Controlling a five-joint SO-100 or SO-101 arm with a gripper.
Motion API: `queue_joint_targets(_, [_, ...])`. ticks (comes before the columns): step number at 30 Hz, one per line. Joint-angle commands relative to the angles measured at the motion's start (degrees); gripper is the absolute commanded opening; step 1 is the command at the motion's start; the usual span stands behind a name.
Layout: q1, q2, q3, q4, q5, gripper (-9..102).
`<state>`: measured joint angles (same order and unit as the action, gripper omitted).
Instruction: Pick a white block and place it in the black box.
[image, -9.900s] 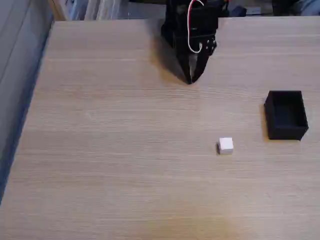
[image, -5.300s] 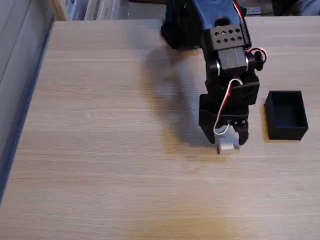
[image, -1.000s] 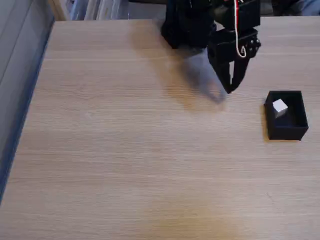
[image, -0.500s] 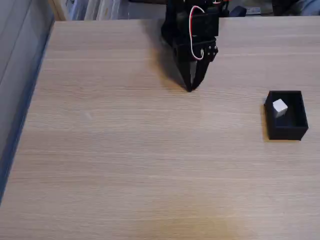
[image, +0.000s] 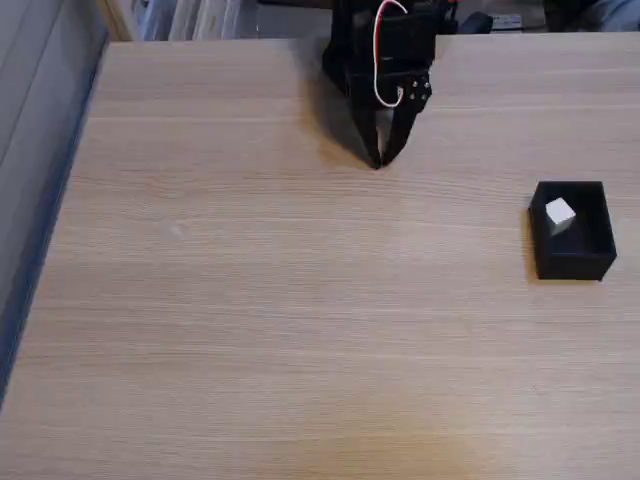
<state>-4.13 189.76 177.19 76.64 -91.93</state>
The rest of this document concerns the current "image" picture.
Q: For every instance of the white block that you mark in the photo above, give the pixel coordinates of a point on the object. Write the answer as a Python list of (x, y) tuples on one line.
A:
[(560, 210)]

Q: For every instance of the black open box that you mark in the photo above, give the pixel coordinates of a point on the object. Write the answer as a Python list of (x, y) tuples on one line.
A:
[(575, 265)]

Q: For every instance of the dark blue object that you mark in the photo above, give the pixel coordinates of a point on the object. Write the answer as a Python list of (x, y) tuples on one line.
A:
[(475, 24)]

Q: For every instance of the wooden frame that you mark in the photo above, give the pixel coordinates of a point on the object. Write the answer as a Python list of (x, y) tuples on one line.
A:
[(116, 20)]

